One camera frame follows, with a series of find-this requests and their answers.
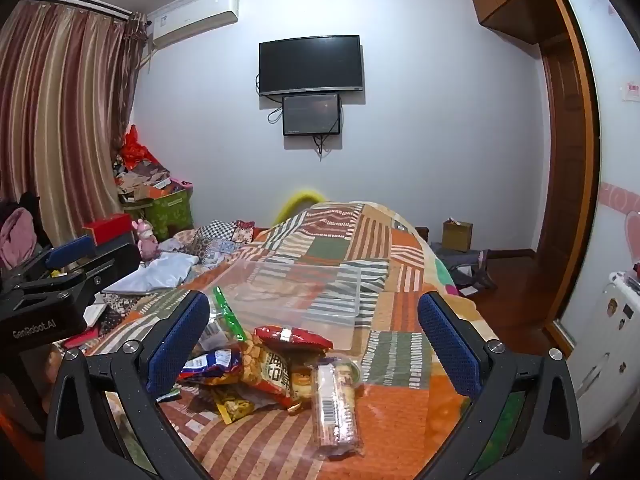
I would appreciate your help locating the pink toy figure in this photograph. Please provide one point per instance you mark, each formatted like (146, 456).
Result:
(146, 240)

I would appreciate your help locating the white blue snack packet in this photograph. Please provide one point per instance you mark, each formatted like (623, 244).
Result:
(210, 362)

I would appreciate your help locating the red snack packet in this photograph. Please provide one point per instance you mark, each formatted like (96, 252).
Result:
(295, 338)

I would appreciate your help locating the white appliance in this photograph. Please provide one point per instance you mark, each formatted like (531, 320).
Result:
(610, 350)

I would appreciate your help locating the red white wall label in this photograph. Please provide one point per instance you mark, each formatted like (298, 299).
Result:
(631, 91)

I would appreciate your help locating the dark clothes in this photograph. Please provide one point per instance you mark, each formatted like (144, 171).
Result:
(465, 262)

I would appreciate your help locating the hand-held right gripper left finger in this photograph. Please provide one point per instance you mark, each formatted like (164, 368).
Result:
(180, 345)

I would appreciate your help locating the white curtain rail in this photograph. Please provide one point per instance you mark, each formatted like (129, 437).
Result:
(75, 4)

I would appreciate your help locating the wooden door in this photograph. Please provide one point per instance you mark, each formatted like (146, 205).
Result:
(565, 185)

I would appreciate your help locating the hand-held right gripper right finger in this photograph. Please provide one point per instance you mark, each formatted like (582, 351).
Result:
(447, 345)

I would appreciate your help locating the green clear snack packet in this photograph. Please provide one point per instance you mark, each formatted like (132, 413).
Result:
(226, 310)

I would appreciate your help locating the yellow hoop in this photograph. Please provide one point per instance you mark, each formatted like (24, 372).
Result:
(295, 196)

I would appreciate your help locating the striped curtain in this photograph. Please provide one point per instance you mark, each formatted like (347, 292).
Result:
(60, 110)

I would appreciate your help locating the red plastic bag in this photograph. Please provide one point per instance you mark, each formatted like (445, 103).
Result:
(134, 147)

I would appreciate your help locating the clear noodle ball snack packet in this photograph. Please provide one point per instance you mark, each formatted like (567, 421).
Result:
(272, 375)

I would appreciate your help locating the black wall television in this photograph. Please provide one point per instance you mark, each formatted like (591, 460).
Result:
(310, 65)

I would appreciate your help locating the white air conditioner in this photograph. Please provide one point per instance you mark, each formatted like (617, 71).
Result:
(195, 17)

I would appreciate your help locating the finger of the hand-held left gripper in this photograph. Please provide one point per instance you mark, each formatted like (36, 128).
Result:
(70, 254)
(112, 262)

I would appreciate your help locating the white sliding wardrobe door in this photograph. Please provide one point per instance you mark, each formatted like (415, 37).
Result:
(610, 135)

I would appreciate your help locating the black white patterned cloth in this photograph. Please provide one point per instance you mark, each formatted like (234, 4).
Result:
(120, 305)

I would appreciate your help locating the pile of cloths and papers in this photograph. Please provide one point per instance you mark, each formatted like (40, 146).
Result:
(142, 177)

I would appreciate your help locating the yellow snack packet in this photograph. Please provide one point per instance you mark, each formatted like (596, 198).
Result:
(235, 406)

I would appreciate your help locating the brown cardboard box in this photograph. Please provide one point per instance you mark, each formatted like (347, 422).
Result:
(457, 237)

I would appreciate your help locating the red box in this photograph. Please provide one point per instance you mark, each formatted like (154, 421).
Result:
(107, 225)

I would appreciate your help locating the checkered patchwork cloth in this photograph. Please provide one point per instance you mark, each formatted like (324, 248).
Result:
(220, 237)

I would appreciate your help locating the clear cracker packet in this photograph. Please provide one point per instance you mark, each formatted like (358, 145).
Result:
(334, 410)

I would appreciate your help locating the patchwork blanket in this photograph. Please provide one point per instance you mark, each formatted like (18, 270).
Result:
(400, 410)

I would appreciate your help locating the clear plastic container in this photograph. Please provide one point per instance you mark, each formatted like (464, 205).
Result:
(300, 300)

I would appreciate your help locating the pink garment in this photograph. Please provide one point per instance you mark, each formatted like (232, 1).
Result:
(15, 240)

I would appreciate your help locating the small black monitor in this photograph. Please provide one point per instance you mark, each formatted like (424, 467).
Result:
(310, 114)

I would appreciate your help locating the green storage box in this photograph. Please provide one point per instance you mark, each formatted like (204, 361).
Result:
(170, 212)

